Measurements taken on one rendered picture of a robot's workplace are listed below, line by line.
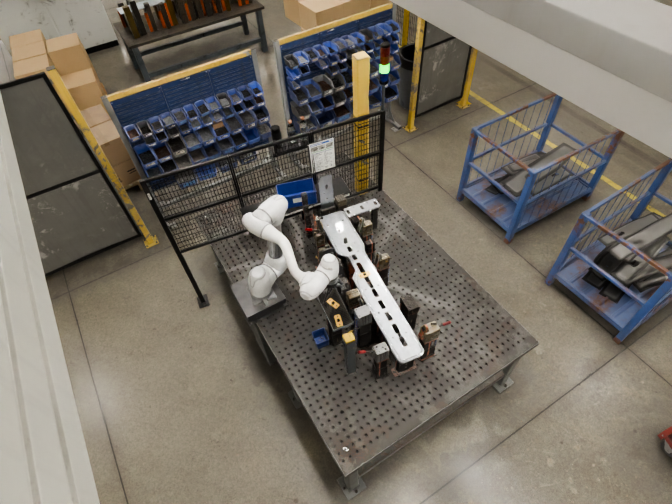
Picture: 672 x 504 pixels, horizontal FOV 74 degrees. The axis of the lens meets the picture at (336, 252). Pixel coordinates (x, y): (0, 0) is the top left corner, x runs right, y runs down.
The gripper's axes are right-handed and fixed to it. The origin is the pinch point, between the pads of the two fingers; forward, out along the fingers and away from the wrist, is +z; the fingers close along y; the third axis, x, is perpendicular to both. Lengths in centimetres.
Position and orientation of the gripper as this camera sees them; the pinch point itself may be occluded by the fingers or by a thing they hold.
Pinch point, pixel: (332, 298)
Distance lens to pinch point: 284.6
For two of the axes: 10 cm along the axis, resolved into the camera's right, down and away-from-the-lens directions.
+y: 6.7, -5.9, 4.4
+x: -7.4, -5.0, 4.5
